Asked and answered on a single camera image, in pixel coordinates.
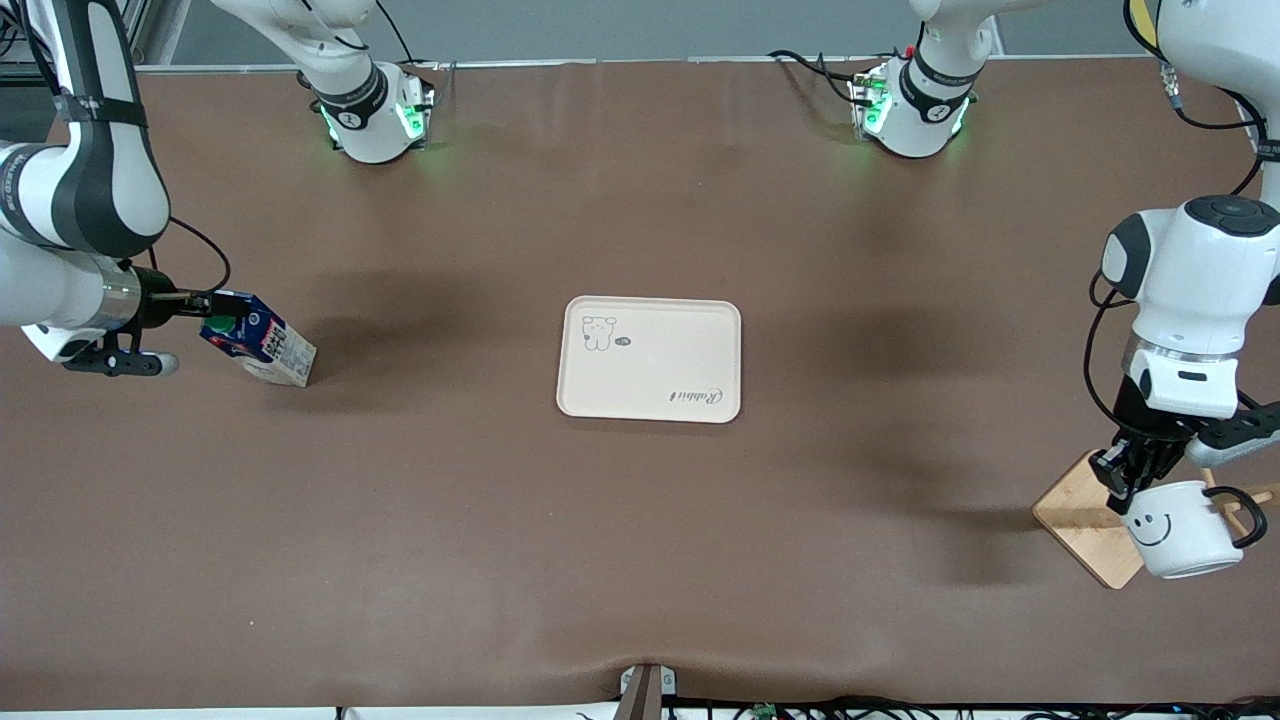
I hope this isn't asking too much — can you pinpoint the blue white milk carton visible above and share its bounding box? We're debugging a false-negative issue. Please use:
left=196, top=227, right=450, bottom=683
left=199, top=291, right=318, bottom=388

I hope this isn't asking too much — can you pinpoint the white smiley face mug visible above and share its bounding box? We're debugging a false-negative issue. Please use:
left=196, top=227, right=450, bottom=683
left=1120, top=481, right=1268, bottom=580

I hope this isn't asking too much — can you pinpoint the cream rabbit print tray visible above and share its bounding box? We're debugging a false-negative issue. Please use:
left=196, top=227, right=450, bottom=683
left=556, top=295, right=743, bottom=424

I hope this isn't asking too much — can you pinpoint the wooden mug stand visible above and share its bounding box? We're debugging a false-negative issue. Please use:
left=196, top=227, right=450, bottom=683
left=1032, top=449, right=1277, bottom=590

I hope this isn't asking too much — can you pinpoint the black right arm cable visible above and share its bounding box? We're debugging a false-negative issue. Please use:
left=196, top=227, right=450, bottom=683
left=160, top=215, right=233, bottom=301

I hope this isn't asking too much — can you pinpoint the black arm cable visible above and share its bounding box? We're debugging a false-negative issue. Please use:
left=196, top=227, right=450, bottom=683
left=160, top=215, right=233, bottom=301
left=1085, top=0, right=1280, bottom=433

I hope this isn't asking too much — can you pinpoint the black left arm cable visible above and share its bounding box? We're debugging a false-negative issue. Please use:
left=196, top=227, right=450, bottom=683
left=1085, top=0, right=1280, bottom=433

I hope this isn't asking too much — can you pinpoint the aluminium frame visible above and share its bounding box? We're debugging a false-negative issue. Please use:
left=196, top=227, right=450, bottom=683
left=0, top=0, right=151, bottom=86

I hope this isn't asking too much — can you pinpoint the black right base cable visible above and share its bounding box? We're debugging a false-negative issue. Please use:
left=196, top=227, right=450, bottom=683
left=375, top=0, right=441, bottom=71

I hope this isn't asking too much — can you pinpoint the black base cable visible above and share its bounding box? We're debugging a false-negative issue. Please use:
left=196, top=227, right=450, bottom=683
left=375, top=0, right=441, bottom=71
left=768, top=50, right=863, bottom=106

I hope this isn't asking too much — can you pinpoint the black left base cable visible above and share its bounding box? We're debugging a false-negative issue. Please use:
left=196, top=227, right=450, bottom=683
left=768, top=50, right=863, bottom=106

